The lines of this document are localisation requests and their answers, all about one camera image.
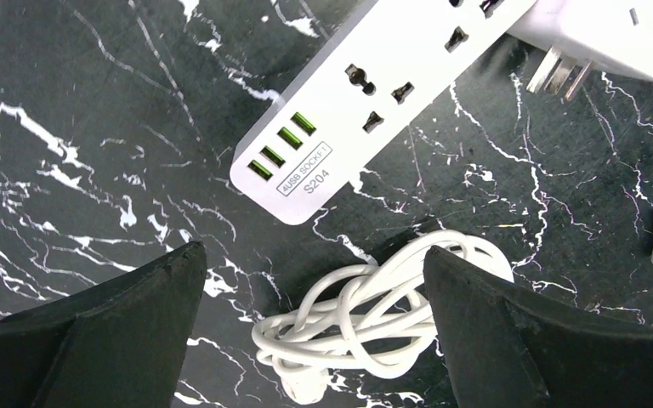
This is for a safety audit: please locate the white multi-socket adapter plug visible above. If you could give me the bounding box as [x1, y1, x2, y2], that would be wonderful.
[508, 0, 653, 101]

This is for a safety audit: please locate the white cable of teal strip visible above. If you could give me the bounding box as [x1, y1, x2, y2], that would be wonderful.
[251, 229, 514, 405]

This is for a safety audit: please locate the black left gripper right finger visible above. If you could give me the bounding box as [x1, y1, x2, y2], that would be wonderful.
[423, 246, 653, 407]

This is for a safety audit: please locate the white power strip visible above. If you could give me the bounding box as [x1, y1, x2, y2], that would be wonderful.
[230, 0, 531, 225]

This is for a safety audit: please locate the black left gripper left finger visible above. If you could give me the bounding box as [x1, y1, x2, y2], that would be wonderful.
[0, 241, 207, 407]

